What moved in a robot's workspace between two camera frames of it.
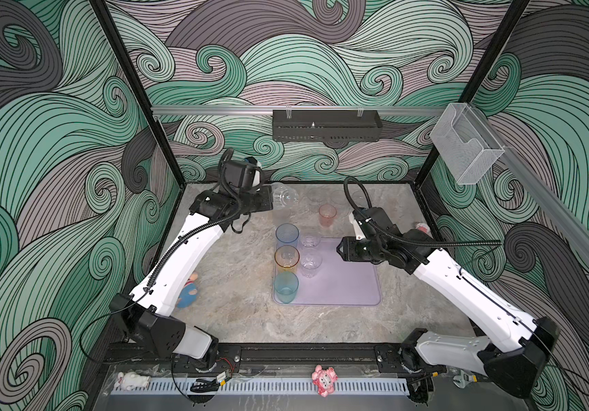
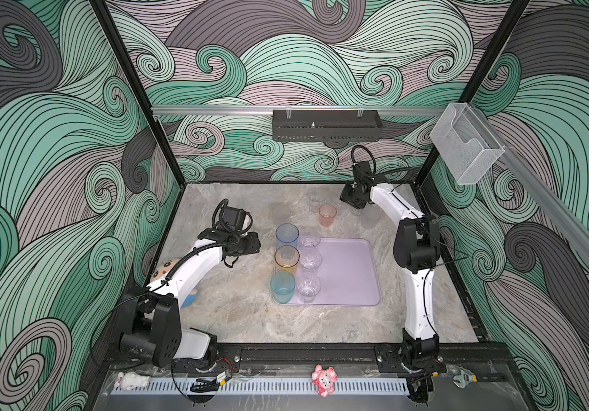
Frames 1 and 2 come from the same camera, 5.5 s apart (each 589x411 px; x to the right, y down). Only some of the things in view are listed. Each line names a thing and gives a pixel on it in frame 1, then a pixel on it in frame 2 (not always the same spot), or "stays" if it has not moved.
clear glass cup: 283,197 -> 308,286
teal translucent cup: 286,284 stays
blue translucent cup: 287,235 stays
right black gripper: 349,250 -> 344,196
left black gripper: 264,192 -> 253,243
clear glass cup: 311,261 stays
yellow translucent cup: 286,257 stays
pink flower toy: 324,379 stays
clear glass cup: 310,241 stays
